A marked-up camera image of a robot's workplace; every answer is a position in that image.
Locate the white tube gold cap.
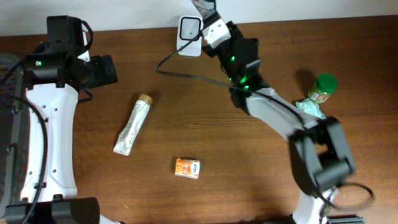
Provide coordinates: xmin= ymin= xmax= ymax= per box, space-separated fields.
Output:
xmin=113 ymin=94 xmax=153 ymax=156

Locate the light green snack packet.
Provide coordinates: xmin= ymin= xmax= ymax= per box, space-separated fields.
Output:
xmin=295 ymin=98 xmax=326 ymax=119

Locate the green lidded jar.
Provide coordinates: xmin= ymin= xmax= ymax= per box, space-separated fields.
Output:
xmin=308 ymin=73 xmax=338 ymax=104

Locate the orange tissue packet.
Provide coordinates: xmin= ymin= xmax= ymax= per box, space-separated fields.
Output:
xmin=175 ymin=158 xmax=201 ymax=179

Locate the green 3M gloves packet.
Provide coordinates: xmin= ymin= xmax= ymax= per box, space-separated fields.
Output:
xmin=192 ymin=0 xmax=216 ymax=19

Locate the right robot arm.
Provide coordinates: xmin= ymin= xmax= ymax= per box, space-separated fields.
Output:
xmin=201 ymin=19 xmax=356 ymax=223

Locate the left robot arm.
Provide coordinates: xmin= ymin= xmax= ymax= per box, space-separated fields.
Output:
xmin=1 ymin=16 xmax=118 ymax=223

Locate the grey plastic basket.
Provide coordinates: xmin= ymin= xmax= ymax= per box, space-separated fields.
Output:
xmin=1 ymin=68 xmax=29 ymax=217

